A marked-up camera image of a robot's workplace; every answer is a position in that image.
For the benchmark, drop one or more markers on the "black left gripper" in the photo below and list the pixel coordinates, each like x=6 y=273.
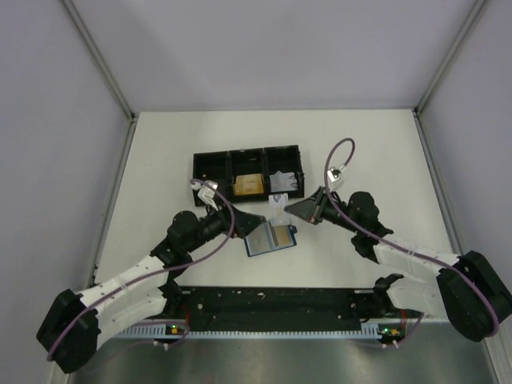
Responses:
x=245 y=222

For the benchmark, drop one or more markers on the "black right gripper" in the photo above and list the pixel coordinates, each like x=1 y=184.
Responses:
x=312 y=209

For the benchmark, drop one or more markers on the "blue leather card holder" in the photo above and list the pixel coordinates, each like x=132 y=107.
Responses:
x=261 y=240

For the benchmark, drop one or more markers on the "silver credit card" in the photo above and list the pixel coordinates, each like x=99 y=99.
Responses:
x=278 y=216

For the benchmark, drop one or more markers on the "gold credit card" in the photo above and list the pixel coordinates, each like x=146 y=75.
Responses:
x=282 y=237

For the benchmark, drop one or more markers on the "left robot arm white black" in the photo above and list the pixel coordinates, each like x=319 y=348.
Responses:
x=79 y=323

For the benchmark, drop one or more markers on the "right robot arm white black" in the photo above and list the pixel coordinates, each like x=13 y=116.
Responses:
x=463 y=289

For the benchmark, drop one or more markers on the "black three-compartment tray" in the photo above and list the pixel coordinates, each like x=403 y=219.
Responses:
x=222 y=167

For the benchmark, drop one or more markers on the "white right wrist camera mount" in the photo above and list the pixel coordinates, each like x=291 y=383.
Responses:
x=335 y=177

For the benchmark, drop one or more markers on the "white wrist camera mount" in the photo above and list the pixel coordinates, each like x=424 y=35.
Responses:
x=207 y=192
x=335 y=177

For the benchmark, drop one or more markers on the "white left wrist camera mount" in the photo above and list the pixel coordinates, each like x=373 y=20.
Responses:
x=207 y=192

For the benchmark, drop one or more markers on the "aluminium front frame rail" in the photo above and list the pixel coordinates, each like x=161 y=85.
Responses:
x=432 y=316

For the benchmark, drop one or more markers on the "aluminium frame rail right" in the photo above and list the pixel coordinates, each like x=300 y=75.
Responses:
x=428 y=117

